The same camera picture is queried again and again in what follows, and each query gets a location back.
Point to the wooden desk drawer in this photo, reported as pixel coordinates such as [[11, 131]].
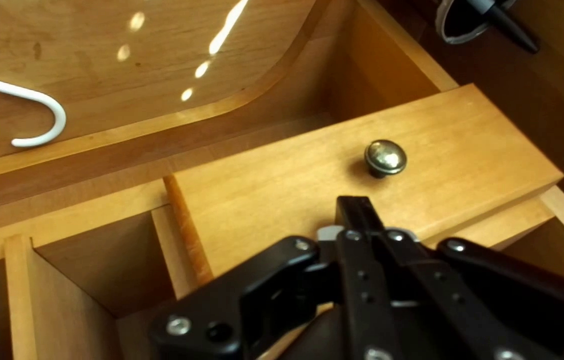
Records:
[[283, 193]]

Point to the round metal drawer knob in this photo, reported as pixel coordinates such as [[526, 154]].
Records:
[[384, 157]]

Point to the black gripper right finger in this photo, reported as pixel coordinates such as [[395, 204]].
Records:
[[495, 300]]

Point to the wooden roll-top desk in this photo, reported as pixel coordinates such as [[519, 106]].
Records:
[[94, 100]]

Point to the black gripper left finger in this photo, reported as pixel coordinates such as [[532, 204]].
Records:
[[274, 293]]

